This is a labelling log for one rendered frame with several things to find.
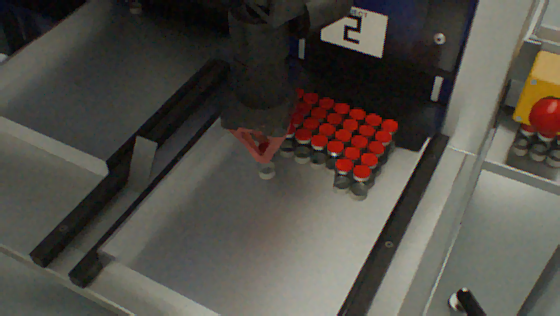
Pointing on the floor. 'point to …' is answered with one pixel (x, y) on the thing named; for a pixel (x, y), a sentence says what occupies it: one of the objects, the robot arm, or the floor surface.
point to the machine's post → (472, 117)
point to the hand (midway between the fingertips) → (264, 150)
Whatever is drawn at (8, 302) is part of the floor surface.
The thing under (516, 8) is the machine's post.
